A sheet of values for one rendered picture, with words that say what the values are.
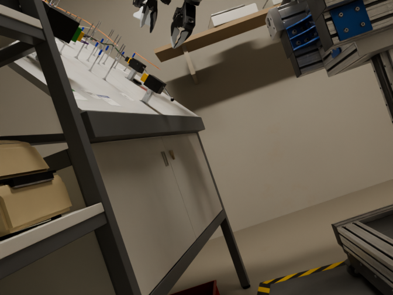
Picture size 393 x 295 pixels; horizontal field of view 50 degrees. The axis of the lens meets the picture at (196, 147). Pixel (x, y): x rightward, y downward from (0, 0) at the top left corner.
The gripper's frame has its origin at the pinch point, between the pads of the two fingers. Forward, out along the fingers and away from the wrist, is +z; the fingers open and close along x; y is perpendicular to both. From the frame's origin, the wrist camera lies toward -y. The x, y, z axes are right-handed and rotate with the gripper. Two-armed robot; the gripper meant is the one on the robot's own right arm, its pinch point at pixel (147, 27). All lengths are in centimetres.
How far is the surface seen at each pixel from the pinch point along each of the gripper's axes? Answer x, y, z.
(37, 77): 82, -22, 35
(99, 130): 77, -37, 45
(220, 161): -174, 14, 59
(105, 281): 76, -44, 79
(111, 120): 69, -34, 42
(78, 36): 64, -17, 21
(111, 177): 69, -37, 57
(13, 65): 84, -15, 34
